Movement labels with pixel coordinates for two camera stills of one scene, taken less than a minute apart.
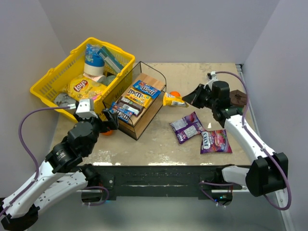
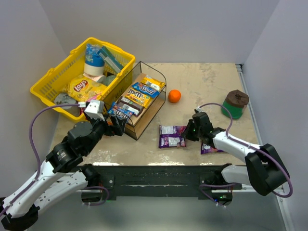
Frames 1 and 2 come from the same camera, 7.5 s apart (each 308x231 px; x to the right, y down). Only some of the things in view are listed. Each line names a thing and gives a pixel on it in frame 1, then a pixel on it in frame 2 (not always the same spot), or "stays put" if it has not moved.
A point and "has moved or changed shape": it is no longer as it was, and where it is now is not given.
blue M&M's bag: [123, 115] stays put
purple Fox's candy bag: [187, 127] has moved or changed shape
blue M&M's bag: [147, 89] stays put
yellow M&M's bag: [139, 97] stays put
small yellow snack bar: [173, 100] → [154, 83]
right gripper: [201, 95] → [192, 132]
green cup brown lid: [237, 99] stays put
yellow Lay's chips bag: [83, 87] stays put
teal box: [109, 59] stays put
